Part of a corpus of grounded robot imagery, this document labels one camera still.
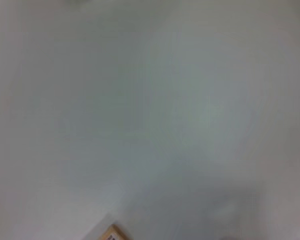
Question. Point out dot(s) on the beige eraser with barcode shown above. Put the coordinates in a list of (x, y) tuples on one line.
[(115, 235)]

